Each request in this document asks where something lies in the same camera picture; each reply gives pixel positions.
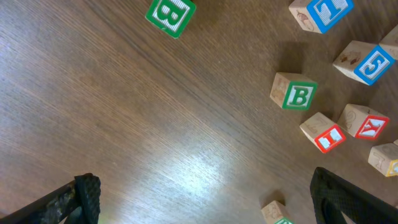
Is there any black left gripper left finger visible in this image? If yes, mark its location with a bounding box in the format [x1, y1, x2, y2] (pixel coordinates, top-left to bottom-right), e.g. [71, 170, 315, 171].
[1, 173, 101, 224]

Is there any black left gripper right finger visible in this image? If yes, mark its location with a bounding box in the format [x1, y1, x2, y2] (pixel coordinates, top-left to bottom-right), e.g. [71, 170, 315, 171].
[310, 167, 397, 224]

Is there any green R block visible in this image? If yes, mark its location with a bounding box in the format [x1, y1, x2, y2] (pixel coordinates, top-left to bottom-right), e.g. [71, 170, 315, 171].
[261, 200, 293, 224]

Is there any red I block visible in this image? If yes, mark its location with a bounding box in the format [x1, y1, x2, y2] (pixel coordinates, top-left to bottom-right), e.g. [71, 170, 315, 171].
[300, 112, 346, 154]

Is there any yellow block centre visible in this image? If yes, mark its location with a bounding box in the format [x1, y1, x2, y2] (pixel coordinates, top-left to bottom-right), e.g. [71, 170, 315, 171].
[368, 143, 397, 177]

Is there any green B block centre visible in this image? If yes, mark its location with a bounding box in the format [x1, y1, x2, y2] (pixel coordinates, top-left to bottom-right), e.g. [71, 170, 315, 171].
[270, 72, 318, 110]

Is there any green b block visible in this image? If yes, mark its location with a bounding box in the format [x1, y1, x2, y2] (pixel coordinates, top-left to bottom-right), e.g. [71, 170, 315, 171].
[270, 72, 318, 110]
[146, 0, 197, 39]

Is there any blue 5 block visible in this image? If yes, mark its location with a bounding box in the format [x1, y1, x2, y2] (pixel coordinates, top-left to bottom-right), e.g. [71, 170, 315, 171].
[333, 40, 395, 86]

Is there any red U block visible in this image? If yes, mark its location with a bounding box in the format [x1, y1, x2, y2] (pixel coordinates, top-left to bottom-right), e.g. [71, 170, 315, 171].
[379, 26, 398, 60]

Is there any blue T block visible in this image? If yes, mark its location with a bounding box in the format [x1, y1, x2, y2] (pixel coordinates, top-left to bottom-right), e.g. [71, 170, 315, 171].
[289, 0, 354, 34]

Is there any green B block left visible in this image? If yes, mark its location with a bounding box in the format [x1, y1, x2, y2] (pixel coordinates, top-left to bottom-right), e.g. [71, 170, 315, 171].
[146, 0, 197, 39]

